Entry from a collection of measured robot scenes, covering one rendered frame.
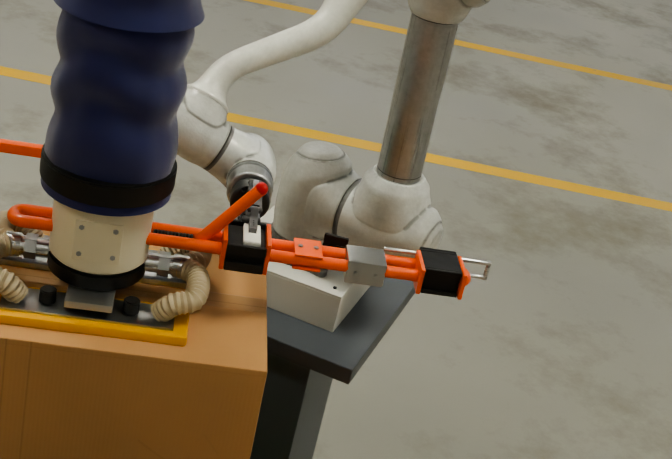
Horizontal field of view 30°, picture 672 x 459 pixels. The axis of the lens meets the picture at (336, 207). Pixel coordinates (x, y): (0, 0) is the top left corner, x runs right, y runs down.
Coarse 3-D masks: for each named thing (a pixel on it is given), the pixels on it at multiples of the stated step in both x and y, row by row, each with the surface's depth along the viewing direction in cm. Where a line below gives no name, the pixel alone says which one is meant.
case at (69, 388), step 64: (192, 320) 219; (256, 320) 223; (0, 384) 208; (64, 384) 209; (128, 384) 209; (192, 384) 210; (256, 384) 211; (0, 448) 214; (64, 448) 215; (128, 448) 215; (192, 448) 216
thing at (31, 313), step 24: (48, 288) 210; (0, 312) 207; (24, 312) 208; (48, 312) 208; (72, 312) 210; (96, 312) 211; (120, 312) 213; (144, 312) 214; (120, 336) 210; (144, 336) 210; (168, 336) 210
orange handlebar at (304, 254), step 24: (0, 144) 235; (24, 144) 236; (24, 216) 212; (48, 216) 216; (168, 240) 215; (192, 240) 216; (216, 240) 220; (312, 240) 223; (312, 264) 219; (336, 264) 219; (408, 264) 225
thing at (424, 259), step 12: (420, 252) 225; (432, 252) 226; (420, 264) 221; (432, 264) 222; (444, 264) 223; (456, 264) 224; (420, 276) 220; (432, 276) 221; (444, 276) 222; (456, 276) 221; (420, 288) 221; (432, 288) 223; (444, 288) 223; (456, 288) 223
